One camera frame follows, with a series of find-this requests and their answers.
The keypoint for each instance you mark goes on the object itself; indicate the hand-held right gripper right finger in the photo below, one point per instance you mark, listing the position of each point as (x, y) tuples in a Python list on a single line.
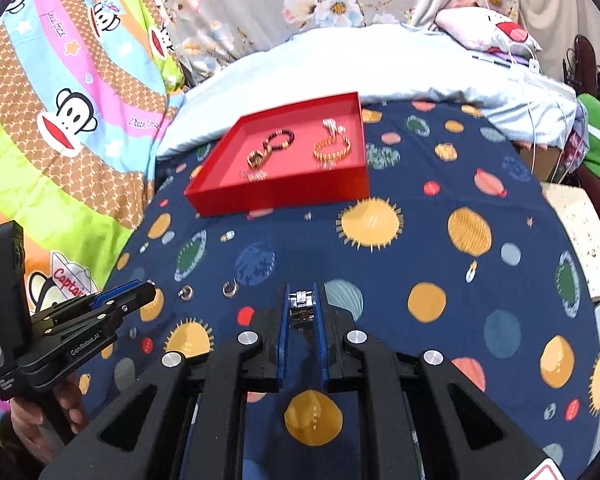
[(321, 340)]

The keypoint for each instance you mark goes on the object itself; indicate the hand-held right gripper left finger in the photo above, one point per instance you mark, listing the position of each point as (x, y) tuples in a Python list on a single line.
[(283, 340)]

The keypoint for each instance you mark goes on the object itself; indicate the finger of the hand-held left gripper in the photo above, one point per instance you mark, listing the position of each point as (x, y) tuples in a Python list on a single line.
[(115, 292), (135, 303)]

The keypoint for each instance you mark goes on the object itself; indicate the silver wristwatch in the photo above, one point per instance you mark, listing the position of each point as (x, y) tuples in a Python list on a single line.
[(300, 302)]

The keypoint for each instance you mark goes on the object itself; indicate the red shallow cardboard box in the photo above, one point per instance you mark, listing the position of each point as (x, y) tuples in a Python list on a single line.
[(280, 197)]

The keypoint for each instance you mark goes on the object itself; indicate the gold bangle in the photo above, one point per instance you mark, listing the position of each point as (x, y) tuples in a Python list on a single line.
[(325, 155)]

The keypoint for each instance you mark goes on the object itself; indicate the person's left hand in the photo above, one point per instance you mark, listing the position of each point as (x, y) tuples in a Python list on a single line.
[(30, 425)]

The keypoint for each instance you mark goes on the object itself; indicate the navy planet print bedsheet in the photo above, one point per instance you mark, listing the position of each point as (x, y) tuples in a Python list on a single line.
[(430, 260)]

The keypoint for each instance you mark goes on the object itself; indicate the colourful cartoon monkey quilt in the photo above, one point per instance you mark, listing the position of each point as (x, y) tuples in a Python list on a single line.
[(80, 60)]

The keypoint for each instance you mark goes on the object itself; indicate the red and white card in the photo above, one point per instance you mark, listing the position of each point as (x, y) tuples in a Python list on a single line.
[(547, 472)]

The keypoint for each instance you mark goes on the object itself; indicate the white speckled board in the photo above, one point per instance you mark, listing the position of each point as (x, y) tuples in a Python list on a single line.
[(575, 240)]

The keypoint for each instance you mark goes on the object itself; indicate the white pillow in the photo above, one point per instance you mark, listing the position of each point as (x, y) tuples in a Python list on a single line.
[(305, 65)]

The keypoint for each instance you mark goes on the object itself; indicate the brown cardboard box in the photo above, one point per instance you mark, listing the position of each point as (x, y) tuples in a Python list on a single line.
[(545, 162)]

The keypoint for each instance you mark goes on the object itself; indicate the purple notebook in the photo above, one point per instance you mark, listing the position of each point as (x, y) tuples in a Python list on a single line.
[(495, 60)]

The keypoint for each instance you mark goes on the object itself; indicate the grey floral cloth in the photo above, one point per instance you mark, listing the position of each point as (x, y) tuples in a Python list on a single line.
[(280, 0)]

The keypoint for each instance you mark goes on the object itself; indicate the pink cartoon pillow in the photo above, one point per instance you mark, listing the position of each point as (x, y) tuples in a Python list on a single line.
[(485, 30)]

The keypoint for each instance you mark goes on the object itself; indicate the dark chair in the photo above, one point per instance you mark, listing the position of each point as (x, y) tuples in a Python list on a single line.
[(587, 52)]

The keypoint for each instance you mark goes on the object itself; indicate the beige curtain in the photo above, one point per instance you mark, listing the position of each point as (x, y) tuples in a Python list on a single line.
[(555, 0)]

